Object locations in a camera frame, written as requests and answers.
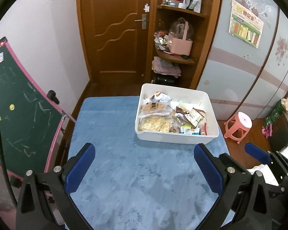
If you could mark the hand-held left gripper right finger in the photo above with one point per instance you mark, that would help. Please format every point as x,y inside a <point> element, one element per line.
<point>208,169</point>

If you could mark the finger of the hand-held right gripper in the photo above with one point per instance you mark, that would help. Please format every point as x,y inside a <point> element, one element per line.
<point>235,164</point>
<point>256,152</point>

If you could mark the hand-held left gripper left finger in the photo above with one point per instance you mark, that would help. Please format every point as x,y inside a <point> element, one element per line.
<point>81,166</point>

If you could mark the red-edged clear snack packet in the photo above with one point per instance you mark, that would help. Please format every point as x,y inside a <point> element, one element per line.
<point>203,129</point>

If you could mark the blue foil snack packet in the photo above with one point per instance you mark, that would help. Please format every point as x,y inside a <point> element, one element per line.
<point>190,131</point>

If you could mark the white plastic storage bin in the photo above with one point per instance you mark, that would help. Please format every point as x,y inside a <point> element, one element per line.
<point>177,137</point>

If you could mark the green snack packet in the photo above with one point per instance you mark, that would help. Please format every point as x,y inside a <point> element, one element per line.
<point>186,126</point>

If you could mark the white barcode wrapper bar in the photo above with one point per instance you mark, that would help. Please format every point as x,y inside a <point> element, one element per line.
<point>195,117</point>

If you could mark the small dark red packet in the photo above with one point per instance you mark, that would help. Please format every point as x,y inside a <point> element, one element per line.
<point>182,110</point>

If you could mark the yellow cracker clear pack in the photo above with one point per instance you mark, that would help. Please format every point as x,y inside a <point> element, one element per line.
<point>153,124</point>

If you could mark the round cookie clear bag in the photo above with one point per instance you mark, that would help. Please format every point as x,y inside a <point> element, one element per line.
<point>154,109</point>

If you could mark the white red-edged packet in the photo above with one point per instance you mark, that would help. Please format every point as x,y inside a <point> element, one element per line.
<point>162,97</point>

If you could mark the pink toy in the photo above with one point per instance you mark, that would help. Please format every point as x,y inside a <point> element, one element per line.
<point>266,131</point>

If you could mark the pink plastic stool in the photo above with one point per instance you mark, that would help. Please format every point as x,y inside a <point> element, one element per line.
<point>238,125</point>

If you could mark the dark bedside cabinet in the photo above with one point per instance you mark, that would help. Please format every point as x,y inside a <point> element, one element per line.
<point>283,134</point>

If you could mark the green box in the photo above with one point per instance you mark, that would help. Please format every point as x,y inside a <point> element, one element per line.
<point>276,112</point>

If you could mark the blue plush table cloth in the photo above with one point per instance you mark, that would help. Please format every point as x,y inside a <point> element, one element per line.
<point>134,172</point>

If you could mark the grey sliding-door wardrobe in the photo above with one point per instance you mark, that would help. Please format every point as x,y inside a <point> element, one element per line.
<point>242,83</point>

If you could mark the pink-framed green chalkboard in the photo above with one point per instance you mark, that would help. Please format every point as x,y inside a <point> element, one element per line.
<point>16,105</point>

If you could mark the stack of pink cloths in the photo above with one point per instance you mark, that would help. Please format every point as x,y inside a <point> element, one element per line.
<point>165,68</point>

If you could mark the wooden corner shelf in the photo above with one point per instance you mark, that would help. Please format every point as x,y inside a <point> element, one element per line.
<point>206,40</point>

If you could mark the wooden door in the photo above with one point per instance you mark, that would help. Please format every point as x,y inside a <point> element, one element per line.
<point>115,40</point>

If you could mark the pile of small wrappers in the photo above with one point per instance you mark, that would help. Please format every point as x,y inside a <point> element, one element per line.
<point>162,42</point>

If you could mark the group of bottles and jars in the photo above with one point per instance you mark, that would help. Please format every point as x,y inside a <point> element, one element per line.
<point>182,1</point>

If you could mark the white door latch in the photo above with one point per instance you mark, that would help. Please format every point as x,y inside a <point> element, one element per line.
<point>146,7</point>

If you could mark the colourful wall poster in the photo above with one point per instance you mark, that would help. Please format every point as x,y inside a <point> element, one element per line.
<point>246,24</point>

